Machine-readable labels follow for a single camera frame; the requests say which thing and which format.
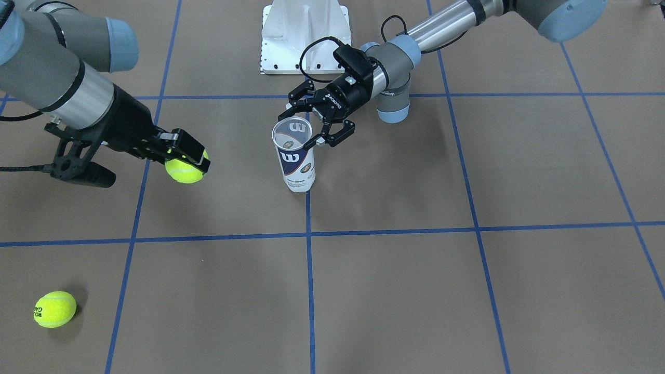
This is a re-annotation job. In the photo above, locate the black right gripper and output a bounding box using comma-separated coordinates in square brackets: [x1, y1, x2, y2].
[103, 85, 211, 173]

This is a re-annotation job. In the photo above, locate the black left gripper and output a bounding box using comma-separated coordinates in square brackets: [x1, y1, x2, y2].
[278, 73, 374, 147]

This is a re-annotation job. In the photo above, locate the yellow tennis ball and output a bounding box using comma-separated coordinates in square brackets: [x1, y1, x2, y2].
[33, 291, 77, 328]
[164, 159, 206, 184]

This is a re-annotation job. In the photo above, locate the Wilson tennis ball can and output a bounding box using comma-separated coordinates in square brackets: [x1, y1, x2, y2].
[272, 116, 316, 193]

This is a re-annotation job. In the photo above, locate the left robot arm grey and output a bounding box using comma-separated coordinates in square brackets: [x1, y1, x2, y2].
[277, 1, 607, 149]

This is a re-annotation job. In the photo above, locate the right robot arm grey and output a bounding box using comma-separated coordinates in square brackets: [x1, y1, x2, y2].
[2, 1, 210, 184]

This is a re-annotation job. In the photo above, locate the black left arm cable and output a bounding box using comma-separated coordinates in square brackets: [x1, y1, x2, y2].
[299, 15, 408, 84]

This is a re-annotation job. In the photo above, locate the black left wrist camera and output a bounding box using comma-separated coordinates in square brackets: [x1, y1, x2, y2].
[332, 44, 375, 82]

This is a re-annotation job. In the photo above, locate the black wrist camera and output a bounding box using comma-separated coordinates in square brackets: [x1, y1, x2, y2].
[45, 122, 116, 189]
[332, 44, 375, 82]

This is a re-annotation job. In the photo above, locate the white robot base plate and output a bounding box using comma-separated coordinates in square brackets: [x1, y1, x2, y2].
[260, 1, 351, 74]

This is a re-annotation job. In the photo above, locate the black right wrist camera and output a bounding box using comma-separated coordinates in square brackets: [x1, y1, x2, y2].
[45, 122, 116, 189]

